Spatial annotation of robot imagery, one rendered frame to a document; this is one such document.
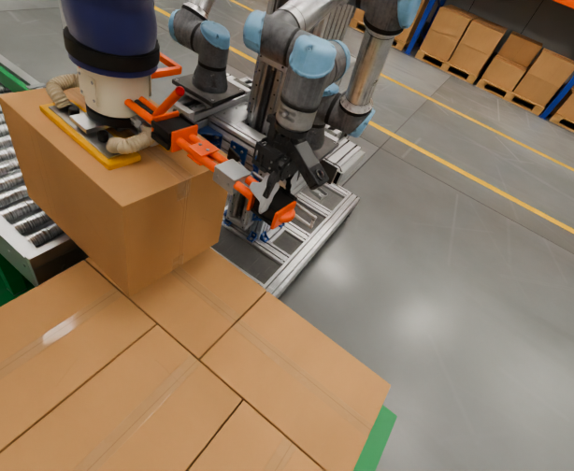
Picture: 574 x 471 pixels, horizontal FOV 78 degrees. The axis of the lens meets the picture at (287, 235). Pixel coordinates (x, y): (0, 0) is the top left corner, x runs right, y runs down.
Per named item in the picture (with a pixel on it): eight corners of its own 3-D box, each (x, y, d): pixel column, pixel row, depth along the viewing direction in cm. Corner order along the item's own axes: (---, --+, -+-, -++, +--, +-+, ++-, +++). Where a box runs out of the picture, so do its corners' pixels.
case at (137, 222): (28, 196, 132) (-4, 94, 105) (124, 164, 159) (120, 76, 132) (129, 297, 115) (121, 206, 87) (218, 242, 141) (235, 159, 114)
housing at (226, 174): (210, 180, 88) (213, 165, 85) (230, 171, 93) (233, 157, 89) (231, 195, 86) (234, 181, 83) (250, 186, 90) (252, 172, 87)
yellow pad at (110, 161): (39, 110, 105) (35, 94, 102) (73, 105, 112) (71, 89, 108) (108, 171, 95) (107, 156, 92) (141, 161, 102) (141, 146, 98)
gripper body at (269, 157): (271, 155, 82) (284, 107, 74) (299, 175, 80) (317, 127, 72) (250, 165, 77) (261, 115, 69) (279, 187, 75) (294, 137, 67)
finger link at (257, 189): (245, 202, 82) (263, 167, 79) (264, 216, 80) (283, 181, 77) (237, 203, 79) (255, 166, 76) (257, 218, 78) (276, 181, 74)
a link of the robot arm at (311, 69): (346, 47, 62) (330, 55, 56) (325, 105, 70) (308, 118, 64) (308, 29, 64) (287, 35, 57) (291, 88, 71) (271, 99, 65)
